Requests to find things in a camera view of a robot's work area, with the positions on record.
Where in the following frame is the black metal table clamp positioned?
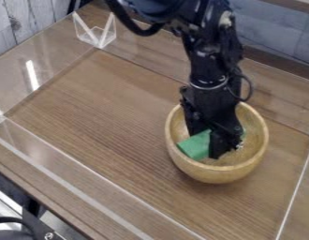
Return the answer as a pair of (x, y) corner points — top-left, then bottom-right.
(0, 173), (67, 240)

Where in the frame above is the clear acrylic corner bracket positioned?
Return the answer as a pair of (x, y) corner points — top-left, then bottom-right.
(72, 12), (117, 49)

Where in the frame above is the wooden bowl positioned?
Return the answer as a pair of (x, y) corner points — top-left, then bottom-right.
(165, 103), (269, 184)

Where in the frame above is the green rectangular block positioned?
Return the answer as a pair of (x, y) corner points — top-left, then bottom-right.
(177, 129), (210, 161)

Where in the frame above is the clear acrylic tray wall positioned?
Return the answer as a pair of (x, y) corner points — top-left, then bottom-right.
(0, 114), (205, 240)

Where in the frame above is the black cable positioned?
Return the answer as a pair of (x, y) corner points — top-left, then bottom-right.
(0, 216), (27, 229)

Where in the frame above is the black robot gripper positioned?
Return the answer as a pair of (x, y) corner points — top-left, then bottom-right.
(180, 82), (245, 159)

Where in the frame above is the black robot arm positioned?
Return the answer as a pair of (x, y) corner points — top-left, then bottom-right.
(105, 0), (252, 159)

